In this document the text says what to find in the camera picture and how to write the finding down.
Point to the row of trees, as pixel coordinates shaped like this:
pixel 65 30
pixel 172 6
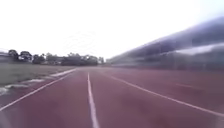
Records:
pixel 75 59

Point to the pale kerb strip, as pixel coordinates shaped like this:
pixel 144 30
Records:
pixel 61 72

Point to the long grey grandstand building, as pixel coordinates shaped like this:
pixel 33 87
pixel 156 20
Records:
pixel 186 50

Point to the low building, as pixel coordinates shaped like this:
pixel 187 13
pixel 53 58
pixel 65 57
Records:
pixel 4 57

